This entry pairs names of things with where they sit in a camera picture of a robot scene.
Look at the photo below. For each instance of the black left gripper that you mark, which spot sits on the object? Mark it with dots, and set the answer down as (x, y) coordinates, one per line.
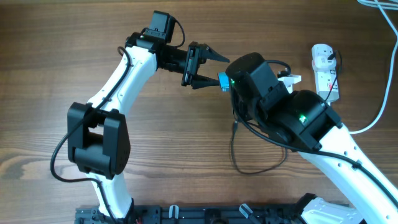
(203, 51)

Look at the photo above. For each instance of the blue Galaxy smartphone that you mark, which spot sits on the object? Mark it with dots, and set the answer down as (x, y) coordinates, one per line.
(223, 81)

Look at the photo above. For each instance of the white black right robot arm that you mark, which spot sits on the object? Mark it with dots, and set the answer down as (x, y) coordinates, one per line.
(304, 122)

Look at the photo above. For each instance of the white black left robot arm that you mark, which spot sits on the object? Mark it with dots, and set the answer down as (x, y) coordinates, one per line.
(96, 147)

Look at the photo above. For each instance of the white USB charger plug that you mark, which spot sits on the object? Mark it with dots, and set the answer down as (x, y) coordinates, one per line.
(322, 62)

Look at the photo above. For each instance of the white power strip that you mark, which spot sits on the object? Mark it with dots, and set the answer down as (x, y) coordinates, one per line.
(326, 83)

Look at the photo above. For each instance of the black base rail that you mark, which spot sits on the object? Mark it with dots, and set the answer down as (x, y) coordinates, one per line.
(276, 213)

